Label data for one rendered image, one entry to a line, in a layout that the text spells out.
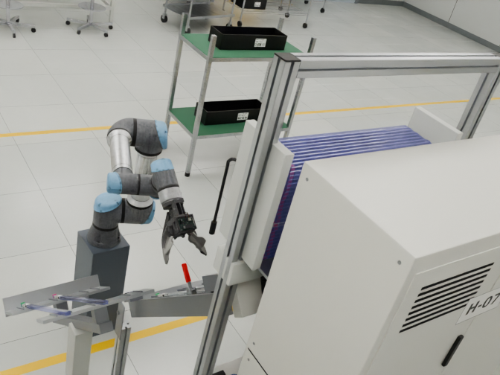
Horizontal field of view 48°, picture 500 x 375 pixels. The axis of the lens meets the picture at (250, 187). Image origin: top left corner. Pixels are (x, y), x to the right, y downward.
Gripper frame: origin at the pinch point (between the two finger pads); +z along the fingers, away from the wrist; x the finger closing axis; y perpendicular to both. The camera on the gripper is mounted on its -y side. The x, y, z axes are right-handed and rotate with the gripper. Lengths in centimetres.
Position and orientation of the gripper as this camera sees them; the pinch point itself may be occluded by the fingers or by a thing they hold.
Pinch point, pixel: (186, 260)
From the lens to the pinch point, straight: 191.3
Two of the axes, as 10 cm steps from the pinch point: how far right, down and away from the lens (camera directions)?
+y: 4.9, -3.6, -8.0
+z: 3.0, 9.3, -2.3
